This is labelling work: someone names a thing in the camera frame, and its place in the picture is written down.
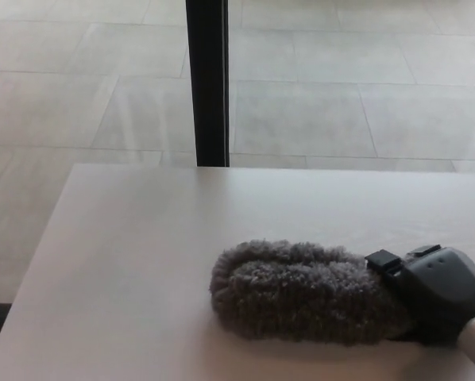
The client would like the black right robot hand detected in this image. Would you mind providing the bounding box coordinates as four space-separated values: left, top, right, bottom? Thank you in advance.
364 244 475 348

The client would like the grey fluffy microfibre duster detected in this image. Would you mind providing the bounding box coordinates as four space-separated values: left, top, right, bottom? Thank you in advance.
210 238 415 344

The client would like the black vertical window frame post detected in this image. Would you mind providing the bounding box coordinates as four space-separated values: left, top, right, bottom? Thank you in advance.
184 0 232 167

